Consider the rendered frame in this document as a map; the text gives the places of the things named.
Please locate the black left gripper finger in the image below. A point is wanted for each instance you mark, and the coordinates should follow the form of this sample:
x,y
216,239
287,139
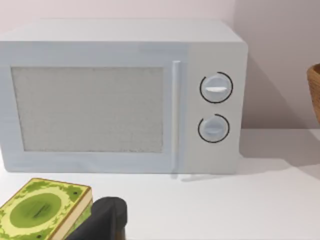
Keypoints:
x,y
100,227

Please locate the green book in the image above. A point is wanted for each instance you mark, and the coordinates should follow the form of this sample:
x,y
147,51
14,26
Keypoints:
x,y
37,212

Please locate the small pale microwave knob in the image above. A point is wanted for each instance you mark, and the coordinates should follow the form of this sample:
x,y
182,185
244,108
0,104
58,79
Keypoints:
x,y
213,128

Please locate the pale microwave door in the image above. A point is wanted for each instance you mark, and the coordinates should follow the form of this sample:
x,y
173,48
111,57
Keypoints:
x,y
87,57

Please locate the large pale microwave knob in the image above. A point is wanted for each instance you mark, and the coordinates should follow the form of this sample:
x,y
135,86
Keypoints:
x,y
216,87

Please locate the pale microwave oven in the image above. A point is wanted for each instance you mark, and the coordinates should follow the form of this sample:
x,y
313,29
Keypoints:
x,y
215,57

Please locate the woven brown basket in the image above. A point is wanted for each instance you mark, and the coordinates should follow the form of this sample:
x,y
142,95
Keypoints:
x,y
314,90

